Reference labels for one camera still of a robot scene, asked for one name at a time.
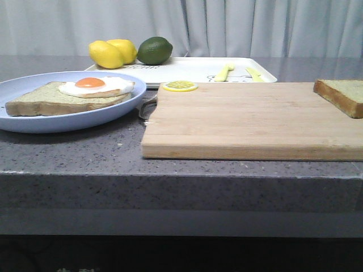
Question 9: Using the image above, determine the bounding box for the light blue round plate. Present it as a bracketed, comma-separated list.
[1, 71, 147, 134]

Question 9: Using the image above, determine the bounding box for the toast bread slice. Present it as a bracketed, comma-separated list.
[5, 82, 132, 116]
[313, 79, 362, 118]

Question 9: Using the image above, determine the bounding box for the metal cutting board handle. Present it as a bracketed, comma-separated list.
[138, 95, 158, 121]

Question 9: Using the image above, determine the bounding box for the yellow plastic fork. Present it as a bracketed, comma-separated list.
[213, 63, 235, 82]

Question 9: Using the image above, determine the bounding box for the wooden cutting board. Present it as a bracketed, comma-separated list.
[141, 83, 362, 161]

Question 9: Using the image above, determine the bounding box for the rear yellow lemon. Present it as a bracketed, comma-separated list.
[107, 39, 137, 65]

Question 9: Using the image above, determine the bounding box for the white rectangular tray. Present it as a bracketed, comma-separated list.
[86, 57, 277, 89]

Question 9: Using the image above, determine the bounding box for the lemon slice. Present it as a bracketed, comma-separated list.
[162, 80, 198, 92]

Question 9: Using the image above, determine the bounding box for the yellow plastic knife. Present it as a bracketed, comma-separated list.
[245, 67, 265, 82]

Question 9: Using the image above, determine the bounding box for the white curtain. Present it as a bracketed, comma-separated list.
[1, 1, 362, 58]

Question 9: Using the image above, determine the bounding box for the fake fried egg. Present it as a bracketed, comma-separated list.
[58, 76, 135, 98]

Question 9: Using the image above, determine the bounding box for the front yellow lemon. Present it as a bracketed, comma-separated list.
[88, 40, 124, 69]

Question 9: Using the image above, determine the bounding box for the yellow lemon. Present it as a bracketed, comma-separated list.
[107, 39, 137, 65]
[88, 40, 124, 69]

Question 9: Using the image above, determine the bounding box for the green lime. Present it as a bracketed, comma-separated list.
[137, 36, 173, 65]

